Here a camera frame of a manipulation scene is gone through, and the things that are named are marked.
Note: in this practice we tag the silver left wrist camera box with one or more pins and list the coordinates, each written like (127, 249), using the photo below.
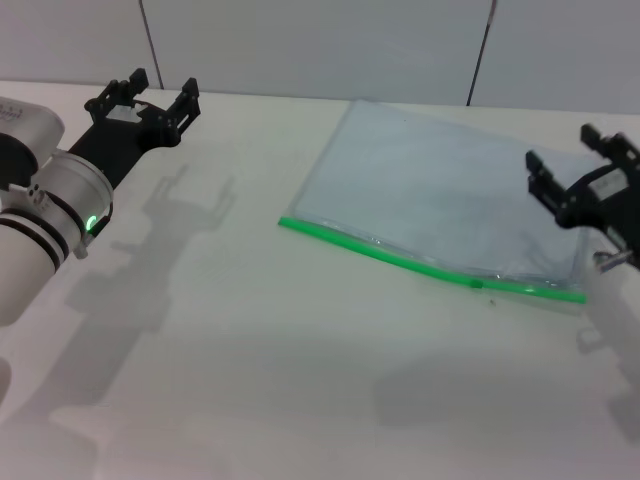
(30, 122)

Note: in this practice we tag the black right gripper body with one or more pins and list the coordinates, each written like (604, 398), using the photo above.
(607, 200)

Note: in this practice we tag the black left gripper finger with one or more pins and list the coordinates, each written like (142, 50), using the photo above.
(132, 85)
(186, 110)

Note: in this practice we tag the clear green-zipper document bag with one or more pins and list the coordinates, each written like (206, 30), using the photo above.
(425, 195)

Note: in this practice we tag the green zipper slider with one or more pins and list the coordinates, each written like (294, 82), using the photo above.
(475, 284)

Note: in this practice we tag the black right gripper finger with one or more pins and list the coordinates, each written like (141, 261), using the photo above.
(610, 145)
(545, 185)

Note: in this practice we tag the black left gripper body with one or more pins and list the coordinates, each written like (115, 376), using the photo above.
(112, 145)

